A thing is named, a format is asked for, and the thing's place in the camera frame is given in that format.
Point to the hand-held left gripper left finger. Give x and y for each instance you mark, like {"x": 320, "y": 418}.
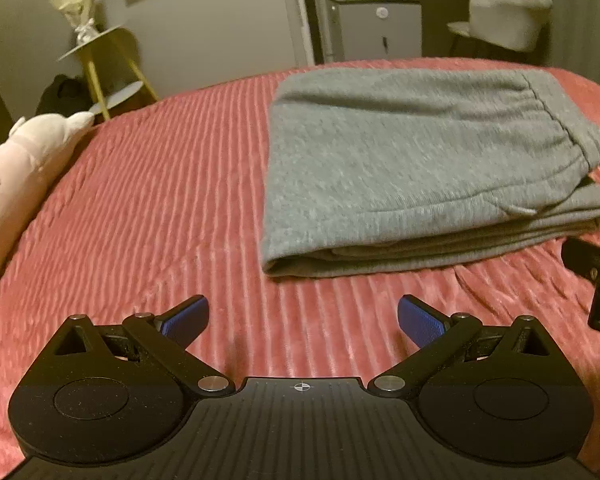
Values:
{"x": 186, "y": 317}

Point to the cream plush pillow toy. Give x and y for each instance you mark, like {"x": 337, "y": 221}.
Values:
{"x": 15, "y": 185}

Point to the white upholstered chair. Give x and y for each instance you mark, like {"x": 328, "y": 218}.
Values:
{"x": 505, "y": 20}

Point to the yellow-legged round side table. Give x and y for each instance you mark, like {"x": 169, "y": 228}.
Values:
{"x": 107, "y": 97}

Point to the black bag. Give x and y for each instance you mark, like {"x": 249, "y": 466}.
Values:
{"x": 62, "y": 95}

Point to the grey pants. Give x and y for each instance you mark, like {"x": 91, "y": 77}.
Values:
{"x": 405, "y": 160}

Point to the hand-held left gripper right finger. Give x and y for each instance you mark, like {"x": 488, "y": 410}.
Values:
{"x": 422, "y": 321}

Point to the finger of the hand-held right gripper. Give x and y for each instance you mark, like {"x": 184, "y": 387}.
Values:
{"x": 592, "y": 257}

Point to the grey bedside cabinet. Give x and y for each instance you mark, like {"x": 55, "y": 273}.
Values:
{"x": 375, "y": 30}

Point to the pink ribbed bed blanket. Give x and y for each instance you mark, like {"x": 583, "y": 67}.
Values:
{"x": 155, "y": 185}

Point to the white figurine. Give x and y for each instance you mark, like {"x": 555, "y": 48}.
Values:
{"x": 85, "y": 31}

